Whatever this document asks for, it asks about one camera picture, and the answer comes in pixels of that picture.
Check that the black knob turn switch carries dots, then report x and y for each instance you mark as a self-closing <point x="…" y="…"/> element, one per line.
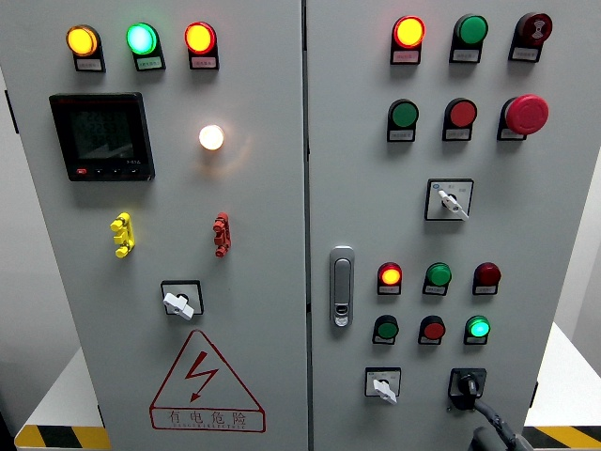
<point x="465" y="385"/>

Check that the black cabinet hinge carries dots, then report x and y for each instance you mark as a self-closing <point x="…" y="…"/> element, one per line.
<point x="534" y="395"/>
<point x="11" y="110"/>
<point x="100" y="415"/>

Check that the black yellow striped tape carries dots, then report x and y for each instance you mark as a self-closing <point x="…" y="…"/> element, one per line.
<point x="63" y="437"/>
<point x="563" y="438"/>

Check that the small label plate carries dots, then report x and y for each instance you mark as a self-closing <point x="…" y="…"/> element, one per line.
<point x="434" y="290"/>
<point x="428" y="341"/>
<point x="525" y="54"/>
<point x="89" y="65"/>
<point x="466" y="56"/>
<point x="474" y="341"/>
<point x="457" y="134"/>
<point x="389" y="290"/>
<point x="401" y="135"/>
<point x="204" y="62"/>
<point x="484" y="290"/>
<point x="382" y="341"/>
<point x="149" y="63"/>
<point x="510" y="134"/>
<point x="405" y="57"/>

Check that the small green round lamp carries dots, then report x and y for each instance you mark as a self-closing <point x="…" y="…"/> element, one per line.
<point x="478" y="327"/>
<point x="439" y="275"/>

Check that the small red push button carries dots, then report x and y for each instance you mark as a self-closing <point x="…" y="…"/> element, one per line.
<point x="434" y="330"/>

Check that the small green push button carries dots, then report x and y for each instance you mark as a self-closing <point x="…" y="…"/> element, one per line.
<point x="387" y="329"/>

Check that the small red round lamp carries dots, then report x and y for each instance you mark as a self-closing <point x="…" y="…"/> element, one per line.
<point x="488" y="274"/>
<point x="389" y="275"/>

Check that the silver door lock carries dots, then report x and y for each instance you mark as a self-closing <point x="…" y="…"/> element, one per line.
<point x="342" y="286"/>

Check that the pale grey cabinet door with lock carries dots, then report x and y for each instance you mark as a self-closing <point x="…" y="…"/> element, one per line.
<point x="375" y="211"/>

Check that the red warning triangle sticker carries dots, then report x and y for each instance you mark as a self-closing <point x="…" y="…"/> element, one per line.
<point x="207" y="418"/>

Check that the large red stop button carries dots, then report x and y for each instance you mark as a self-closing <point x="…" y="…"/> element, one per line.
<point x="528" y="114"/>

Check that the large red push button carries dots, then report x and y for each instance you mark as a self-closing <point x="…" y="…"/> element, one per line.
<point x="462" y="113"/>

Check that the pale grey cabinet door with display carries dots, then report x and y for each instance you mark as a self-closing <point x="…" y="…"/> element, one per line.
<point x="260" y="211"/>

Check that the large green push button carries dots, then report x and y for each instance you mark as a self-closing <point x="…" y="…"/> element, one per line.
<point x="404" y="114"/>

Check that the large green round lamp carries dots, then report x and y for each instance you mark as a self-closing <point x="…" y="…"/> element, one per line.
<point x="472" y="30"/>

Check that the dark red buzzer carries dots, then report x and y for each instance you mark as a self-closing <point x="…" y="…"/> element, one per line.
<point x="536" y="28"/>

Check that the large red round lamp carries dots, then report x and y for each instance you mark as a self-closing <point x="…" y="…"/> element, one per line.
<point x="199" y="38"/>
<point x="409" y="32"/>

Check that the white round lamp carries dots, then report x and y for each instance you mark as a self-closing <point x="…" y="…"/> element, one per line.
<point x="211" y="137"/>

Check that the black display meter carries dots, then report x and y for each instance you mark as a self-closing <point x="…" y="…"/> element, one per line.
<point x="101" y="136"/>

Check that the bright green round lamp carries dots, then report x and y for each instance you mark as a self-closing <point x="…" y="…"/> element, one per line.
<point x="141" y="39"/>

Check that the yellow round lamp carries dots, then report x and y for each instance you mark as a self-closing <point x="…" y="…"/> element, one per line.
<point x="82" y="41"/>

